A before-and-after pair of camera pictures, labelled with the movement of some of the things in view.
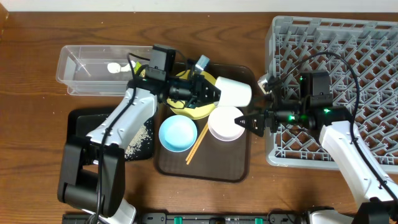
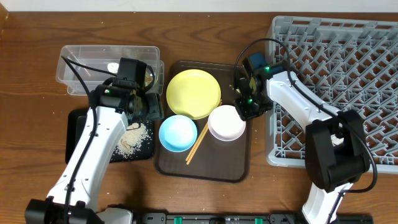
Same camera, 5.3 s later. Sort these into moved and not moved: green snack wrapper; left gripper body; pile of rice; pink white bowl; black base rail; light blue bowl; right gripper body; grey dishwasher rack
Moved: right gripper body; green snack wrapper; left gripper body
Not moved: light blue bowl; pile of rice; pink white bowl; black base rail; grey dishwasher rack
